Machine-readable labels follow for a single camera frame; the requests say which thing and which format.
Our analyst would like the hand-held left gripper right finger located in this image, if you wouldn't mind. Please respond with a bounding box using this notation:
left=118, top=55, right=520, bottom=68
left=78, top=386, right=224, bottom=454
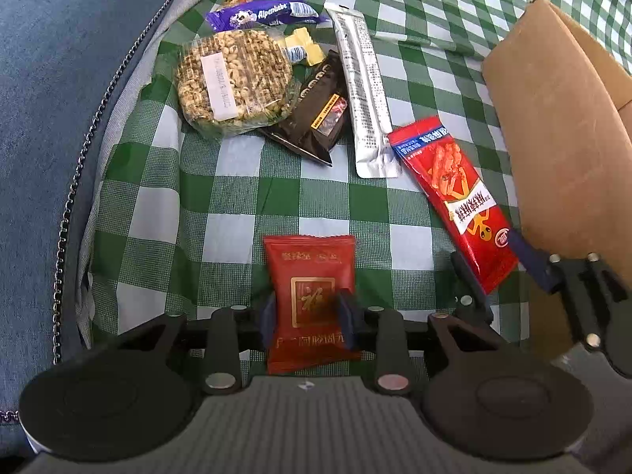
left=337, top=291, right=509, bottom=397

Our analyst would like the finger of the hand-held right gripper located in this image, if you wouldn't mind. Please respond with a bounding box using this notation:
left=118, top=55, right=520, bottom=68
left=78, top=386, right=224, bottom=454
left=450, top=251, right=495, bottom=331
left=511, top=229, right=632, bottom=378

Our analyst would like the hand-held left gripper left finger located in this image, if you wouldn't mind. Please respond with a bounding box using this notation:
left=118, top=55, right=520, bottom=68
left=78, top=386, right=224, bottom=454
left=116, top=292, right=278, bottom=397

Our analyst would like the square red snack packet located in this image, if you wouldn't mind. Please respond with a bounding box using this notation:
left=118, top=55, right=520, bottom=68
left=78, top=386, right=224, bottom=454
left=261, top=234, right=363, bottom=376

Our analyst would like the long red snack packet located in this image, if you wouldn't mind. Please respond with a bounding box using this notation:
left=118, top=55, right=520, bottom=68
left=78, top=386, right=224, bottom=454
left=386, top=116, right=519, bottom=296

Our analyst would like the cardboard box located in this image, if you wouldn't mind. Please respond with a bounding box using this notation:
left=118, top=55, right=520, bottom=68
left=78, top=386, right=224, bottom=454
left=481, top=0, right=632, bottom=356

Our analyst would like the black snack packet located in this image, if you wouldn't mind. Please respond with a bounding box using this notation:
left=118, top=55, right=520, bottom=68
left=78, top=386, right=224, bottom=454
left=261, top=49, right=351, bottom=167

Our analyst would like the round peanut brittle pack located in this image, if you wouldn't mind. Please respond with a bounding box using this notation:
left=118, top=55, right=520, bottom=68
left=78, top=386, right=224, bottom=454
left=175, top=30, right=302, bottom=140

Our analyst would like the yellow wafer packet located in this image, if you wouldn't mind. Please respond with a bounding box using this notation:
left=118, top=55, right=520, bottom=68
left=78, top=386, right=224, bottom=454
left=284, top=27, right=325, bottom=66

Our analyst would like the green checkered cloth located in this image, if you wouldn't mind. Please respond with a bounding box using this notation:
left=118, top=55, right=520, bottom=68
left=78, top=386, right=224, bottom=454
left=76, top=0, right=632, bottom=351

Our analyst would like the silver foil packet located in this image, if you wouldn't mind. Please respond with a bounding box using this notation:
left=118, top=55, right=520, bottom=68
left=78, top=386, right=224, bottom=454
left=324, top=2, right=403, bottom=179

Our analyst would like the purple candy packet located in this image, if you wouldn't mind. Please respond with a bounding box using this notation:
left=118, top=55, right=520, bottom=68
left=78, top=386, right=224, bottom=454
left=205, top=0, right=333, bottom=33

